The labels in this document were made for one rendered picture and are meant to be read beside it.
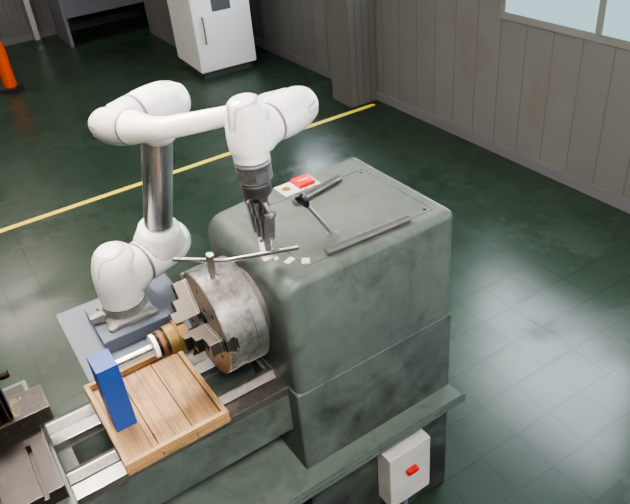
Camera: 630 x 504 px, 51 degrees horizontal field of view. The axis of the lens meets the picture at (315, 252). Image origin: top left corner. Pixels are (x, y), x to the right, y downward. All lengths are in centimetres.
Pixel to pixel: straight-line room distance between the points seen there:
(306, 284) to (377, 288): 26
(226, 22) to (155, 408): 547
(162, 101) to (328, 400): 102
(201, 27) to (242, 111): 544
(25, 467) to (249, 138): 99
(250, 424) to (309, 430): 19
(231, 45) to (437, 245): 535
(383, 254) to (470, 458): 129
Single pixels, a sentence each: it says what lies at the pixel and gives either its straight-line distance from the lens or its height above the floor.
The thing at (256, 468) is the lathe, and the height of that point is 54.
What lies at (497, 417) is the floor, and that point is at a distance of 307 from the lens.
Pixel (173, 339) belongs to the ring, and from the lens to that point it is 185.
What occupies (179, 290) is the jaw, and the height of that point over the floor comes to 118.
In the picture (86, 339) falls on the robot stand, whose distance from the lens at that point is 254.
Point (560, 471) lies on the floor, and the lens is 294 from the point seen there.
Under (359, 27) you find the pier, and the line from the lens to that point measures 585.
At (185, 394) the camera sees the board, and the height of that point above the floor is 89.
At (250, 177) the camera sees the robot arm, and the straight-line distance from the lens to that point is 160.
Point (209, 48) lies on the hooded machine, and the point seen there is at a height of 30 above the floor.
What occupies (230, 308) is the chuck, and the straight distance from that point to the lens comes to 178.
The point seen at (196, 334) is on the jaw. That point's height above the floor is 111.
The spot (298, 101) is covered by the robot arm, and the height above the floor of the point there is 167.
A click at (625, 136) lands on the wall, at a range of 442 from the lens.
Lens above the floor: 228
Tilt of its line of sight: 34 degrees down
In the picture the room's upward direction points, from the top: 6 degrees counter-clockwise
